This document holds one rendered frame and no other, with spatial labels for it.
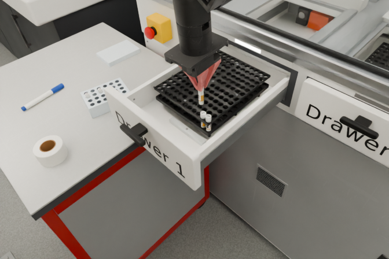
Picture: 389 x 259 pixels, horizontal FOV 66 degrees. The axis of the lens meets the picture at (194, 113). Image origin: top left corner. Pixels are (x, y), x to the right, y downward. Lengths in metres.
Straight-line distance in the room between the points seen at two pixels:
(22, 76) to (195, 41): 0.77
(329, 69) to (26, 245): 1.46
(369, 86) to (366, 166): 0.21
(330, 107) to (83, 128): 0.62
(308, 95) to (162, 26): 0.48
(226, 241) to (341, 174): 0.75
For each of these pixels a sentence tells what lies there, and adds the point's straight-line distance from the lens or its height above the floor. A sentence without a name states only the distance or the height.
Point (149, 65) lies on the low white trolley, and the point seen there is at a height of 0.76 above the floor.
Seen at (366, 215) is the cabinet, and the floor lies 0.61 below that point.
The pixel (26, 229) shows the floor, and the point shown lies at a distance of 1.72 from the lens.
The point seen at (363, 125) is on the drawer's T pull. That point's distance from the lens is 0.68.
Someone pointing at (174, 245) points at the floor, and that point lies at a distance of 1.47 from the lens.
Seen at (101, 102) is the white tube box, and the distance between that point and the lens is 0.89.
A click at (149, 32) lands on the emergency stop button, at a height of 0.89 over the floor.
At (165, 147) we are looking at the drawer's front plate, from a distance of 0.60.
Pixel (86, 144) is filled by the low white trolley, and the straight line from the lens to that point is 0.84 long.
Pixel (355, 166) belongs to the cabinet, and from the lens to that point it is 0.82.
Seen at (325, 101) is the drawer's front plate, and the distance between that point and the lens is 0.71.
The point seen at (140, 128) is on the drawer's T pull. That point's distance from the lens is 0.62.
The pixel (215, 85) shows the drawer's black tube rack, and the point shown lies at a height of 0.90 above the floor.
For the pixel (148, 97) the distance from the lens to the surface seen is 0.77.
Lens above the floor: 1.36
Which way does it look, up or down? 45 degrees down
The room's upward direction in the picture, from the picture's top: 3 degrees counter-clockwise
